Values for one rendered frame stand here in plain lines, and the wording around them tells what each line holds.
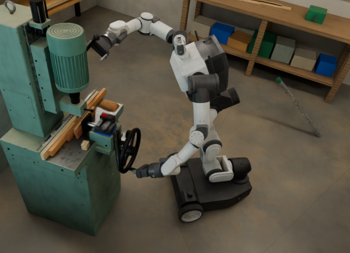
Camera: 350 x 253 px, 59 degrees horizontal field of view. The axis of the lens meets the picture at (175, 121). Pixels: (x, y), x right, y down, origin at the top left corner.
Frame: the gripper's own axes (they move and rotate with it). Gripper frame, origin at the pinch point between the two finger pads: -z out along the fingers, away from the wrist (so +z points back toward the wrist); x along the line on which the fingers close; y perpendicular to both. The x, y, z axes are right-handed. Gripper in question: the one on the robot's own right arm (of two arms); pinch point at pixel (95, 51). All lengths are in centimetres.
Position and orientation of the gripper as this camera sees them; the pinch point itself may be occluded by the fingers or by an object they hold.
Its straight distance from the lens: 174.9
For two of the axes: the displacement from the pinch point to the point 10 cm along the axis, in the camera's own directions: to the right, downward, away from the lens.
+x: 7.1, 6.6, 2.6
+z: 3.1, -6.2, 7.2
